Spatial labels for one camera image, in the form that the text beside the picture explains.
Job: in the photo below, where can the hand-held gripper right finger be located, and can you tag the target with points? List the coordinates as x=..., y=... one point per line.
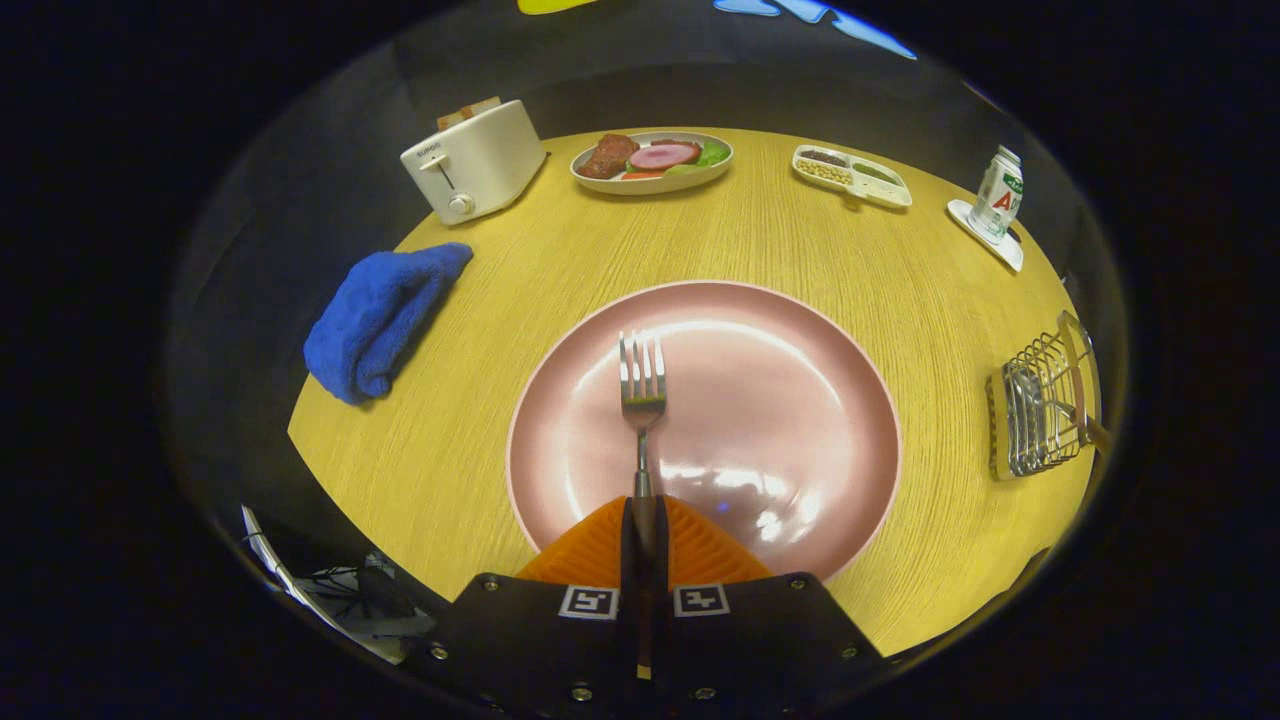
x=666, y=560

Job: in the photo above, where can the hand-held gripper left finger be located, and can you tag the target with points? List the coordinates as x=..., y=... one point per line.
x=628, y=560

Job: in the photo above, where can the pink round plate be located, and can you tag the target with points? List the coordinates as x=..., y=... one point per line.
x=760, y=400

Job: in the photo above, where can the blue folded cloth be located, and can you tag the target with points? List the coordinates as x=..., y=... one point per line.
x=375, y=320

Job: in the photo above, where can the white food plate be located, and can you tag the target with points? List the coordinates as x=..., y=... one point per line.
x=650, y=186

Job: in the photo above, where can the orange carrot slice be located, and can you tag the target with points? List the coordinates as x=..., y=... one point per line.
x=642, y=174

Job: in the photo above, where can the brown meat piece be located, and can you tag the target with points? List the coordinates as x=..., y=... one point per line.
x=607, y=157

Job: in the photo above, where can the pink ham slice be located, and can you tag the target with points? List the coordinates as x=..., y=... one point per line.
x=664, y=156

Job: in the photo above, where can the green lettuce leaf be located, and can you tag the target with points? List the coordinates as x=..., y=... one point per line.
x=713, y=153

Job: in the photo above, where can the pile of yellow soybeans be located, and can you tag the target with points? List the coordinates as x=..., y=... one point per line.
x=824, y=173

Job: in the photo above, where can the white toaster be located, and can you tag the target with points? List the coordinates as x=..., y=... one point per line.
x=485, y=160

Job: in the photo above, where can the white divided dish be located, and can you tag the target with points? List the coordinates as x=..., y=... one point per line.
x=886, y=193

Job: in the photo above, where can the pile of red beans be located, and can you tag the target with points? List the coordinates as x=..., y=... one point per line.
x=824, y=157

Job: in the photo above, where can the pile of green beans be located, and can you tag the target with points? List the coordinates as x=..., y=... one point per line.
x=876, y=173

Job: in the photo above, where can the white square coaster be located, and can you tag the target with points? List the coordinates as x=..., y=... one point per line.
x=1005, y=255

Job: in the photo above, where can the brown toast slice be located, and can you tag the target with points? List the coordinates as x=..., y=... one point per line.
x=482, y=106
x=452, y=119

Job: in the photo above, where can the white green-labelled drink bottle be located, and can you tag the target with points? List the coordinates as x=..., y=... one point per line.
x=995, y=200

